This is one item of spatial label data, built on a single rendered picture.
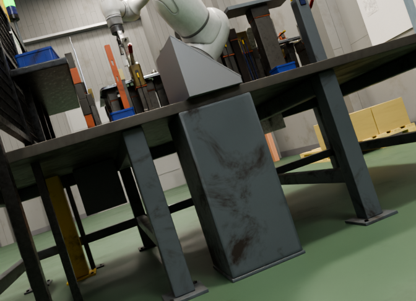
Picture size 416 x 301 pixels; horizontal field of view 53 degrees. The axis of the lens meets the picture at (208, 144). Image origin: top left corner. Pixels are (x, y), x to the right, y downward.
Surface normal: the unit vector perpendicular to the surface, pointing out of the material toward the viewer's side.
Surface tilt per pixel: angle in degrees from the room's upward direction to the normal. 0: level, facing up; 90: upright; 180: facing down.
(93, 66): 90
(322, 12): 90
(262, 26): 90
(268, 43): 90
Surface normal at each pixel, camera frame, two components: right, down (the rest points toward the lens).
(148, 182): 0.22, -0.11
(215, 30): 0.68, 0.14
